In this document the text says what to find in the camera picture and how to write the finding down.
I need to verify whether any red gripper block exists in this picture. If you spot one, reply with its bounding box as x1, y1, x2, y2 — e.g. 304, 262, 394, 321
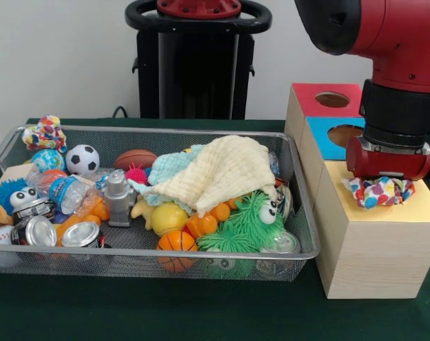
345, 136, 430, 182

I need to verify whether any cream yellow cloth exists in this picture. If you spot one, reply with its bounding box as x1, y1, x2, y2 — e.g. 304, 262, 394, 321
143, 134, 278, 217

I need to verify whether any wooden three-hole box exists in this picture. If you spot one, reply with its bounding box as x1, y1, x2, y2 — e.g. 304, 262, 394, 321
284, 82, 430, 300

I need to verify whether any silver mesh bin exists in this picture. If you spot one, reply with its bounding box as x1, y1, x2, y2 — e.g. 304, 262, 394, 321
0, 124, 322, 283

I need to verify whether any green spiky puffer toy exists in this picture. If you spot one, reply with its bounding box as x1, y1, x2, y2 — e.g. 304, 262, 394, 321
196, 190, 290, 254

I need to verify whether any orange plastic toy brick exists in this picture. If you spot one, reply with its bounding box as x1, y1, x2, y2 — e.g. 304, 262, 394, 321
184, 201, 232, 238

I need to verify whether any light blue cloth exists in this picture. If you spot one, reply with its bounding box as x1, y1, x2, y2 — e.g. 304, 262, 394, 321
127, 144, 205, 207

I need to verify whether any orange toy basketball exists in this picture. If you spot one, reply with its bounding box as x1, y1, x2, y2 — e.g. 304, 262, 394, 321
157, 229, 200, 274

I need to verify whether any brown toy football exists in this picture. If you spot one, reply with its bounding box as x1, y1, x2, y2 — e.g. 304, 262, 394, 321
114, 148, 158, 171

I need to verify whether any silver toy robot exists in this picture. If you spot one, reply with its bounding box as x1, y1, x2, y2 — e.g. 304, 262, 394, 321
101, 169, 139, 228

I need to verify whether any black white soccer ball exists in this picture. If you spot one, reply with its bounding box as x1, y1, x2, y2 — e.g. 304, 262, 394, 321
65, 144, 101, 175

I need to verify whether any blue globe ball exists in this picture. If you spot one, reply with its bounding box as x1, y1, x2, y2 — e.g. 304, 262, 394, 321
31, 148, 66, 174

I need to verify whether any knotted polka dot cloth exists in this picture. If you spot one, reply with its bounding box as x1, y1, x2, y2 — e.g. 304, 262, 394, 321
21, 114, 68, 154

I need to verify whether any large blue spiky puffer toy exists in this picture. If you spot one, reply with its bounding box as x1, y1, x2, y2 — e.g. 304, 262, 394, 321
0, 177, 40, 216

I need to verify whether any robot pedestal with red flange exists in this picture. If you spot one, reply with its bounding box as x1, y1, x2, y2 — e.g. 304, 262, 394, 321
124, 0, 273, 120

